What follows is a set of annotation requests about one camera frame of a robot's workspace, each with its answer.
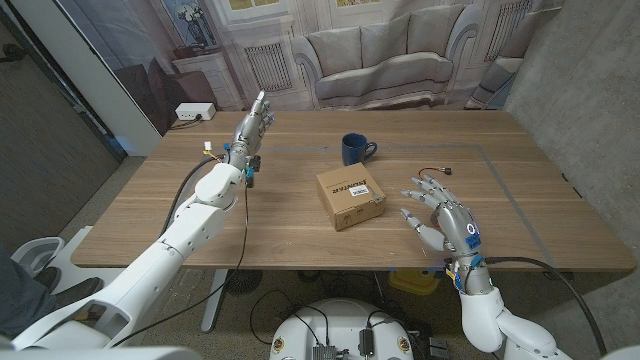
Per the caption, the black clip tool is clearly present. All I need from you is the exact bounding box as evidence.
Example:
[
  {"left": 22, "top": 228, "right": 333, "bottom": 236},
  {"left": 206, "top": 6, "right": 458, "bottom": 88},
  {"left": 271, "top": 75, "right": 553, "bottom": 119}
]
[{"left": 246, "top": 154, "right": 262, "bottom": 190}]

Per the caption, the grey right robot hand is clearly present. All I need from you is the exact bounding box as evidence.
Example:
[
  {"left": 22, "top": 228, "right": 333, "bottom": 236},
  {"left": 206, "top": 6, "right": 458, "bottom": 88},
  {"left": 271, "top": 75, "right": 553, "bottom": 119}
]
[{"left": 398, "top": 174, "right": 495, "bottom": 297}]

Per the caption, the dark blue ceramic mug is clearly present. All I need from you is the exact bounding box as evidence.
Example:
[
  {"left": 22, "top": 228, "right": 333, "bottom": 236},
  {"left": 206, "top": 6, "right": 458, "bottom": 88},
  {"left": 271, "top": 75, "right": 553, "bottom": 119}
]
[{"left": 341, "top": 132, "right": 379, "bottom": 167}]

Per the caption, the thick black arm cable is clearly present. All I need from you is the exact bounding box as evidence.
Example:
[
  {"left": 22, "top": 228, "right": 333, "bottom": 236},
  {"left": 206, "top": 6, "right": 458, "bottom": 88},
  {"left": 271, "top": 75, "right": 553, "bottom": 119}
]
[
  {"left": 159, "top": 155, "right": 226, "bottom": 236},
  {"left": 482, "top": 255, "right": 609, "bottom": 357}
]

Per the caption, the black shoe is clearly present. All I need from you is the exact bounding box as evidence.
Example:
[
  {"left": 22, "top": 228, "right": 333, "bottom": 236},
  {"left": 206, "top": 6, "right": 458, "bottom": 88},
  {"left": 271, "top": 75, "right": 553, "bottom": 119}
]
[{"left": 52, "top": 277, "right": 105, "bottom": 310}]

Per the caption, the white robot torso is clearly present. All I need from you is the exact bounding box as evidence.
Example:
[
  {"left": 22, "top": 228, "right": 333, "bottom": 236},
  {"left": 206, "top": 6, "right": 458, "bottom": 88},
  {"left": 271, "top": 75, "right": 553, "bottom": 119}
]
[{"left": 0, "top": 346, "right": 204, "bottom": 360}]

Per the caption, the yellow floor object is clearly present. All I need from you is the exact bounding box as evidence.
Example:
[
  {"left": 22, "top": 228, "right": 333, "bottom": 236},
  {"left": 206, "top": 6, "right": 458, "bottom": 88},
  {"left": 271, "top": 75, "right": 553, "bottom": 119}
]
[{"left": 388, "top": 269, "right": 441, "bottom": 296}]

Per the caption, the brown cardboard box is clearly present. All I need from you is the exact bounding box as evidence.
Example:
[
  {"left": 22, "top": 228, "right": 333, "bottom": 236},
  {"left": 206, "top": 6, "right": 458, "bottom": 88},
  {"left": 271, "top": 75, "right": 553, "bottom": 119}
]
[{"left": 315, "top": 161, "right": 387, "bottom": 232}]

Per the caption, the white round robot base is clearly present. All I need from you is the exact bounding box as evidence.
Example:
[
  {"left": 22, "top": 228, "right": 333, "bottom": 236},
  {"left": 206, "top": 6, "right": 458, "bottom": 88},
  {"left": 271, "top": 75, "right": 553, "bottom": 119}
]
[{"left": 269, "top": 298, "right": 415, "bottom": 360}]

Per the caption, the white table leg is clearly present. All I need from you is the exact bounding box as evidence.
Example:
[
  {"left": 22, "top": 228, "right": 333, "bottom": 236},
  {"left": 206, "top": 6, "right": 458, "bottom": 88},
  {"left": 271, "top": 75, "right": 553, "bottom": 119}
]
[{"left": 200, "top": 269, "right": 229, "bottom": 334}]

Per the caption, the black round floor foot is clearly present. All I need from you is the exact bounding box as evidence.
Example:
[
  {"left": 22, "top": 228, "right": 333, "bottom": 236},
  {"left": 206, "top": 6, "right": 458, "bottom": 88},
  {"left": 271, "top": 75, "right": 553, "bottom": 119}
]
[{"left": 224, "top": 269, "right": 264, "bottom": 295}]

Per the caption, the white backdrop side panel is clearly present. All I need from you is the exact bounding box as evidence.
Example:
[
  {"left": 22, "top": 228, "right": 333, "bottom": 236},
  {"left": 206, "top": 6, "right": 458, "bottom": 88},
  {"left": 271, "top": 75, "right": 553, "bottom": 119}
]
[{"left": 8, "top": 0, "right": 164, "bottom": 157}]

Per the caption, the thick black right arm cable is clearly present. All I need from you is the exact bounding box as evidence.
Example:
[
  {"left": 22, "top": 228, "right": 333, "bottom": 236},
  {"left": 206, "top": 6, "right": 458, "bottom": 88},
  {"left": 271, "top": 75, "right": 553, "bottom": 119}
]
[{"left": 482, "top": 255, "right": 609, "bottom": 357}]

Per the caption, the black door handle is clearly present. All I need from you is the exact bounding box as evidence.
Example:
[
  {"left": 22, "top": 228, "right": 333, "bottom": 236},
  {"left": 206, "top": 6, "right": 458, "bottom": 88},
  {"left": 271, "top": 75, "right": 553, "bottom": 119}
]
[{"left": 0, "top": 43, "right": 27, "bottom": 64}]

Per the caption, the blue jeans person leg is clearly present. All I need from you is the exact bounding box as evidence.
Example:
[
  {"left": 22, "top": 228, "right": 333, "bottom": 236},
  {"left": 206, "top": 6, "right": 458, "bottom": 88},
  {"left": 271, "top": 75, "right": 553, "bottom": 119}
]
[{"left": 0, "top": 244, "right": 59, "bottom": 339}]

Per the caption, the white wire connector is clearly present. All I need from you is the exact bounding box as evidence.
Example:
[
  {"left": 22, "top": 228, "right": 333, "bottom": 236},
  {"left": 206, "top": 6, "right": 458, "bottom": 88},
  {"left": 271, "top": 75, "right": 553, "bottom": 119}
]
[{"left": 202, "top": 141, "right": 227, "bottom": 164}]

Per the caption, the white plastic floor base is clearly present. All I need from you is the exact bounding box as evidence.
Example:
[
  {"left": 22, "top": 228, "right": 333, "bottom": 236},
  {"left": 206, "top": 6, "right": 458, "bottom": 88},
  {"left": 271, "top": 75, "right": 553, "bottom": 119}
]
[{"left": 10, "top": 224, "right": 131, "bottom": 284}]

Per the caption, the black power strip cord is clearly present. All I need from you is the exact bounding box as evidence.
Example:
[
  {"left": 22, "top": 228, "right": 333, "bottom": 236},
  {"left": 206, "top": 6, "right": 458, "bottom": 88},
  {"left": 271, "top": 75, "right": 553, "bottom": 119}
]
[{"left": 168, "top": 114, "right": 204, "bottom": 131}]

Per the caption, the thin black left arm wire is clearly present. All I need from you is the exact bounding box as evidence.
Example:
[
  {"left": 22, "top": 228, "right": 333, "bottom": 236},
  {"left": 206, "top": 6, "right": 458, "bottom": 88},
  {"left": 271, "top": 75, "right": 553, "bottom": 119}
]
[{"left": 109, "top": 184, "right": 250, "bottom": 349}]

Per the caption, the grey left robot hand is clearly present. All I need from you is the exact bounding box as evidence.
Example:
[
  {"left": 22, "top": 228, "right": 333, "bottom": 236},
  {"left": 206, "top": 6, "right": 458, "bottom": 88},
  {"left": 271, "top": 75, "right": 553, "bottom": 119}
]
[{"left": 227, "top": 90, "right": 276, "bottom": 172}]

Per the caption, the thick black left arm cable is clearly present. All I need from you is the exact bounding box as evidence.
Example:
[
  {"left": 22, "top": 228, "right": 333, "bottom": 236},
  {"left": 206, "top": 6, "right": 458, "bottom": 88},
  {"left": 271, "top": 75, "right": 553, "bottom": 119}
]
[{"left": 159, "top": 155, "right": 226, "bottom": 236}]

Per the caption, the printed living room backdrop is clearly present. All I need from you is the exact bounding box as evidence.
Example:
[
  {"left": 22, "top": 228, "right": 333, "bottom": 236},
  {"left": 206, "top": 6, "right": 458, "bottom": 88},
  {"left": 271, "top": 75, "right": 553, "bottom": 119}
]
[{"left": 52, "top": 0, "right": 566, "bottom": 136}]

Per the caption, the black box on base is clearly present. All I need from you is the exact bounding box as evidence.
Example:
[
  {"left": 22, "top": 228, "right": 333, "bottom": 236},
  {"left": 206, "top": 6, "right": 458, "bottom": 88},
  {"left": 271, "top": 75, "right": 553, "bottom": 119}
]
[{"left": 358, "top": 328, "right": 375, "bottom": 357}]

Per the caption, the white power strip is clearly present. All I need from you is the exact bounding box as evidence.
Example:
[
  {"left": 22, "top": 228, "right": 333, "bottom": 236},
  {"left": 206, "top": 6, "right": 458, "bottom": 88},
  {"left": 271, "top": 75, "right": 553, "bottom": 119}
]
[{"left": 174, "top": 102, "right": 217, "bottom": 122}]

